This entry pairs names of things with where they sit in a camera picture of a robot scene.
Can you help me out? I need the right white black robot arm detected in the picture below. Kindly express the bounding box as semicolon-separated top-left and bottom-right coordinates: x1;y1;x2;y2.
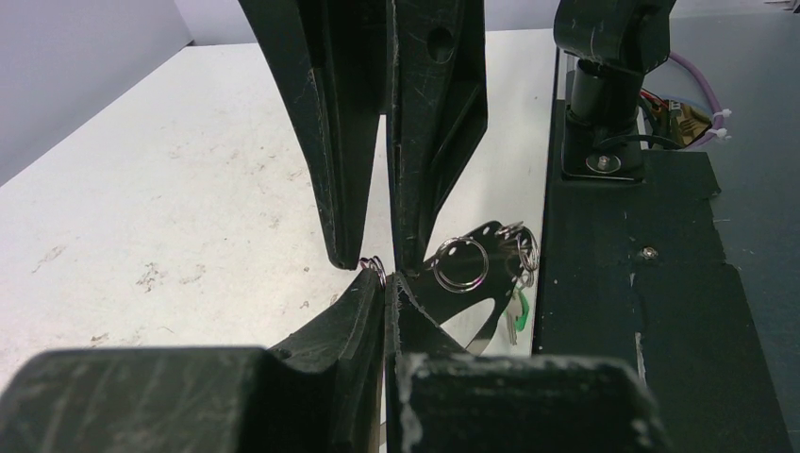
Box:
241;1;673;274

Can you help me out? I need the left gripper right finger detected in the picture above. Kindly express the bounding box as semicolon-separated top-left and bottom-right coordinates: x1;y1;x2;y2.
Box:
385;274;673;452

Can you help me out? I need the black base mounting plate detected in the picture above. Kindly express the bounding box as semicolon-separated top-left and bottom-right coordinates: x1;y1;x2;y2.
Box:
533;50;799;452

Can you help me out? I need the green tagged key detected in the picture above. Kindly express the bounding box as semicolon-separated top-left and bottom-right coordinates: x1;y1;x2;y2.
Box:
505;290;530;345

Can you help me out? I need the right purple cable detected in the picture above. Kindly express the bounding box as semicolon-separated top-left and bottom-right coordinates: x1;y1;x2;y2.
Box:
665;51;734;150

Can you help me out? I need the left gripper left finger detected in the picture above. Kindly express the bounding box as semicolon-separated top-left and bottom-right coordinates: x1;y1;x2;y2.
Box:
1;270;384;452

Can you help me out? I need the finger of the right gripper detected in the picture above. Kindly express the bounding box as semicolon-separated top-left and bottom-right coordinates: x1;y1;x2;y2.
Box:
241;1;379;270
386;1;488;275

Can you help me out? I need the metal key holder ring plate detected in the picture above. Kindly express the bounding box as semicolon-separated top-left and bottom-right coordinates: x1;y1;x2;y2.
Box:
385;221;540;355

